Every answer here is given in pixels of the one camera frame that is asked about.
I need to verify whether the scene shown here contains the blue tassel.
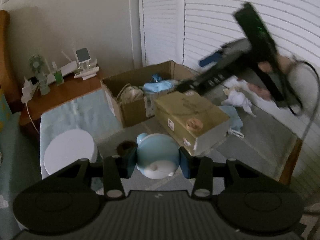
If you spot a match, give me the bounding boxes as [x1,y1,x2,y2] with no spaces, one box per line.
[151,73,163,83]

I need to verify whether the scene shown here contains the white cloth with beige knot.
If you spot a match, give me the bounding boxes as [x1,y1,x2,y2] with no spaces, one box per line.
[221,76,256,117]

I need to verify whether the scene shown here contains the blue round plush toy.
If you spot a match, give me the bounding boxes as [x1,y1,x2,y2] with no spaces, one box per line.
[136,133,180,179]

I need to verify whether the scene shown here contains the light blue mask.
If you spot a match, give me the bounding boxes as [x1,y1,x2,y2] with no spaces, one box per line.
[219,106,245,138]

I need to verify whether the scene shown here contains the cream drawstring pouch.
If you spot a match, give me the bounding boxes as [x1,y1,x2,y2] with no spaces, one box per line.
[117,83,144,104]

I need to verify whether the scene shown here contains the blue face mask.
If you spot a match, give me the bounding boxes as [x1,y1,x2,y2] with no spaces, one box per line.
[142,80,179,94]

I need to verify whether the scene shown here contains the person's right hand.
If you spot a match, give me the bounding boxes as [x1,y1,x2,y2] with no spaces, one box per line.
[247,54,295,101]

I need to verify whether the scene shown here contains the closed tan cardboard box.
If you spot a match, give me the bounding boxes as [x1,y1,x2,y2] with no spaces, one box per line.
[154,90,231,155]

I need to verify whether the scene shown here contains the white louvered door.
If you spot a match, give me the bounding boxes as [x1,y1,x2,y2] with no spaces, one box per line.
[137,0,320,140]

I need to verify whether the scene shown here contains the clear jar white lid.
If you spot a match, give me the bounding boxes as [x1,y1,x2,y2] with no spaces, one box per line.
[43,129,98,175]

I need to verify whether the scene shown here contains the light blue towel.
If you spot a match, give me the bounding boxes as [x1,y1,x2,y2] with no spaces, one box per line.
[40,89,123,179]

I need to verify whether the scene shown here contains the open brown cardboard box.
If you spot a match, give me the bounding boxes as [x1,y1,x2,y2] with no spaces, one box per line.
[101,61,196,128]

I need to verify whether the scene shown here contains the grey checked blanket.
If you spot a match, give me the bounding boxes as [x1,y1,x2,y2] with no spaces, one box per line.
[96,84,299,193]

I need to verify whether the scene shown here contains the wooden nightstand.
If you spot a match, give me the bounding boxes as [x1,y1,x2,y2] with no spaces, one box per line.
[20,71,102,126]

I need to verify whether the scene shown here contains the white remote control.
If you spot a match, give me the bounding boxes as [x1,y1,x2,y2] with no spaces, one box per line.
[74,67,100,80]

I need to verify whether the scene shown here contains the green small bottle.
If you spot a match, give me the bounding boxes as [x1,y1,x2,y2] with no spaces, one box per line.
[52,61,64,86]

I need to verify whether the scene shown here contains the white wifi router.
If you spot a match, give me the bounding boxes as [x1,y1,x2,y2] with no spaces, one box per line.
[51,38,79,76]

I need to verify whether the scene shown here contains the small screen on stand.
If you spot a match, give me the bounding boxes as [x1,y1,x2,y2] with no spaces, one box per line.
[75,48,97,73]

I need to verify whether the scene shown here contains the white power strip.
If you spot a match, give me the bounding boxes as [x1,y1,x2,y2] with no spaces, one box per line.
[21,78,37,103]

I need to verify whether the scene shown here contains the small green desk fan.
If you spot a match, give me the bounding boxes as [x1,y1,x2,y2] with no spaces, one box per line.
[28,54,50,95]

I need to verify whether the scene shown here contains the wooden headboard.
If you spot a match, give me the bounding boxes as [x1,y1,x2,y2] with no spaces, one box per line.
[0,10,20,103]

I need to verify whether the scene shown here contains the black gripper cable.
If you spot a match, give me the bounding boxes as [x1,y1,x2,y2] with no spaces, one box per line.
[287,60,320,140]

